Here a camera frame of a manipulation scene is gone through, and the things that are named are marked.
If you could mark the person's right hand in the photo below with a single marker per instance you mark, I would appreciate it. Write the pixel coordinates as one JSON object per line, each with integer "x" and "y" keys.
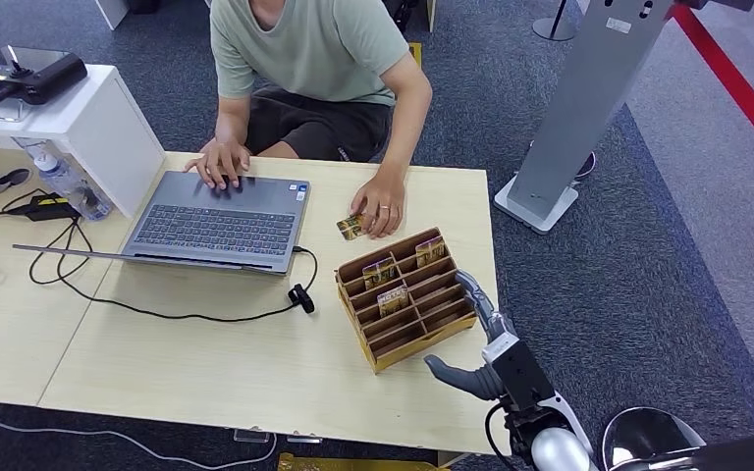
{"x": 221, "y": 162}

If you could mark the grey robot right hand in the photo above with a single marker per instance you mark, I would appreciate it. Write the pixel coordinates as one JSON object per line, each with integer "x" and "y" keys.
{"x": 474, "y": 383}

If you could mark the person's left hand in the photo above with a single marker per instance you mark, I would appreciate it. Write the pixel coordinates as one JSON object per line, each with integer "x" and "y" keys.
{"x": 383, "y": 201}

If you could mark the gold printed card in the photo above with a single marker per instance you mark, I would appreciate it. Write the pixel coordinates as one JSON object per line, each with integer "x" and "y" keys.
{"x": 430, "y": 251}
{"x": 379, "y": 273}
{"x": 392, "y": 301}
{"x": 350, "y": 227}

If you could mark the person's left forearm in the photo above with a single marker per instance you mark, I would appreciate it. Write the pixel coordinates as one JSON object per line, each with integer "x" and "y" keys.
{"x": 409, "y": 123}

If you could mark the person's right forearm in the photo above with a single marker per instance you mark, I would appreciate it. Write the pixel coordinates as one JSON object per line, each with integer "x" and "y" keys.
{"x": 232, "y": 123}

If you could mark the shiny black robot shoulder dome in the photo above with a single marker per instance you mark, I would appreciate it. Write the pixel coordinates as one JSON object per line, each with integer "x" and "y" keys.
{"x": 650, "y": 432}

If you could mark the brown cardboard card holder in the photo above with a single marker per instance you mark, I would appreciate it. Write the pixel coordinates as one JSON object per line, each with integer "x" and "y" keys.
{"x": 409, "y": 328}

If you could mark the person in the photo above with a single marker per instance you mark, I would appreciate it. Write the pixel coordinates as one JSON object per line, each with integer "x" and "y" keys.
{"x": 312, "y": 52}

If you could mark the grey laptop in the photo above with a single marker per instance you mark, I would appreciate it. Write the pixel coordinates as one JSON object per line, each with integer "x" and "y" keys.
{"x": 221, "y": 224}

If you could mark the white cabinet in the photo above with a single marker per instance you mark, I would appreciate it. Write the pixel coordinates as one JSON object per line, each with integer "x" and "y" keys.
{"x": 100, "y": 130}

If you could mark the yellow object under table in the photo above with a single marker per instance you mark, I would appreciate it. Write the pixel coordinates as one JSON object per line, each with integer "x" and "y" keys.
{"x": 351, "y": 464}

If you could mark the clear plastic water bottle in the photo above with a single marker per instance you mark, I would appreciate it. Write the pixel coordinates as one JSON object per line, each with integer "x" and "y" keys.
{"x": 68, "y": 185}

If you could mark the black power adapter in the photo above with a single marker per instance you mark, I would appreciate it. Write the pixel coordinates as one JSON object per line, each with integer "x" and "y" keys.
{"x": 45, "y": 208}

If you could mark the white furniture panel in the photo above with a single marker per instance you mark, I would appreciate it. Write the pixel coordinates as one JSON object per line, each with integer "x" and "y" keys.
{"x": 111, "y": 12}

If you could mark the black chair part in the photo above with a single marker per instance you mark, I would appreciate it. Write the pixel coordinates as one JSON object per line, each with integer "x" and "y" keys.
{"x": 400, "y": 13}

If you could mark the black device with yellow strip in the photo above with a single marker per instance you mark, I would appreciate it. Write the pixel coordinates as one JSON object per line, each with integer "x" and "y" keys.
{"x": 45, "y": 77}

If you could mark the black round foot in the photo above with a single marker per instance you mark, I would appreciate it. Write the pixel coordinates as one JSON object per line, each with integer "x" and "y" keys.
{"x": 586, "y": 166}

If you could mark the silver kiosk stand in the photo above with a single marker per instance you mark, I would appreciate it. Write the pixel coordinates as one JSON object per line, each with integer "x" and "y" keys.
{"x": 578, "y": 110}

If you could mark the clear acrylic stand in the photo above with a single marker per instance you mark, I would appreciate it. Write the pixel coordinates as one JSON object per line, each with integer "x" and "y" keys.
{"x": 0, "y": 116}

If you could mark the grey stanchion base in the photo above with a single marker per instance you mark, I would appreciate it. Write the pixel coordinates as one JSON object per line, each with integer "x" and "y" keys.
{"x": 556, "y": 27}

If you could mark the dark robot body panel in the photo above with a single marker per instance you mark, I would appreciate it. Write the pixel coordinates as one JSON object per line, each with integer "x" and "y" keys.
{"x": 741, "y": 452}

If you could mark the red floor tape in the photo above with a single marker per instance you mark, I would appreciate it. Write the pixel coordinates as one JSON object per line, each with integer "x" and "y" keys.
{"x": 741, "y": 91}

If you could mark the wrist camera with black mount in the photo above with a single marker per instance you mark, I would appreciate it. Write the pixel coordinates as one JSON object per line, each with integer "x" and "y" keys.
{"x": 523, "y": 377}

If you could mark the clear table bracket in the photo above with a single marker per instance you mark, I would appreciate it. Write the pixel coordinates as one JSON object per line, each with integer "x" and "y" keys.
{"x": 252, "y": 435}
{"x": 303, "y": 439}

